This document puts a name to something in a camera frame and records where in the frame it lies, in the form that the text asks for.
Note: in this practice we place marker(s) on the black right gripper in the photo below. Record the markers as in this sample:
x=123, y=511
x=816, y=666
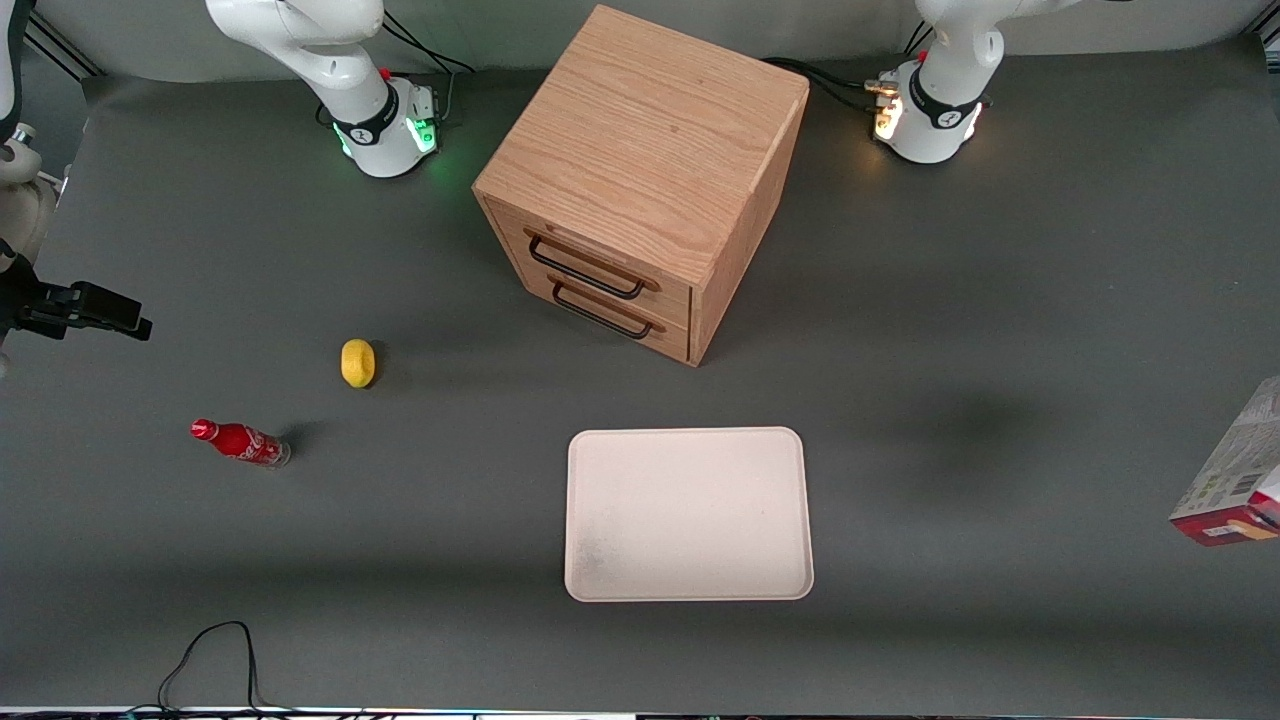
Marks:
x=28, y=304

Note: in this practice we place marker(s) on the red cookie box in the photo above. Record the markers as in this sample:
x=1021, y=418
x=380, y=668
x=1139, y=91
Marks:
x=1235, y=470

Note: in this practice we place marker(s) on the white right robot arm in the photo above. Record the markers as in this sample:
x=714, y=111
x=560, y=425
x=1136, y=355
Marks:
x=375, y=125

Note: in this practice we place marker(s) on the beige plastic tray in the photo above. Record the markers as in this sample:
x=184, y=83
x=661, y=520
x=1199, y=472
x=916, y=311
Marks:
x=690, y=515

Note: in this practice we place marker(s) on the red cola bottle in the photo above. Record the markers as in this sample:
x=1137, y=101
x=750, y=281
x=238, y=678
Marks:
x=240, y=442

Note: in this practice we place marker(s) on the yellow lemon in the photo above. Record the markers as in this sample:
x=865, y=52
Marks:
x=358, y=363

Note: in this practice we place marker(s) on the dark grey table mat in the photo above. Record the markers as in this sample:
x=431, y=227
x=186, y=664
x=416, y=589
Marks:
x=200, y=560

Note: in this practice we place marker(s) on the wooden drawer cabinet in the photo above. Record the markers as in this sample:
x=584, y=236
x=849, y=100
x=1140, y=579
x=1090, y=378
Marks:
x=640, y=140

